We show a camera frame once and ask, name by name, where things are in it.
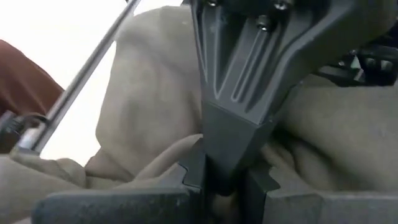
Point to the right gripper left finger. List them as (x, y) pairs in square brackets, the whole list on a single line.
[(124, 205)]

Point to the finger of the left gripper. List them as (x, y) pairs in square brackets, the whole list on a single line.
[(236, 93)]

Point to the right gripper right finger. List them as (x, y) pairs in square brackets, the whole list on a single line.
[(326, 208)]

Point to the person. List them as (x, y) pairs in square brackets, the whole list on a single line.
[(21, 84)]

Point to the beige garment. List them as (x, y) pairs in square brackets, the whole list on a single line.
[(149, 93)]

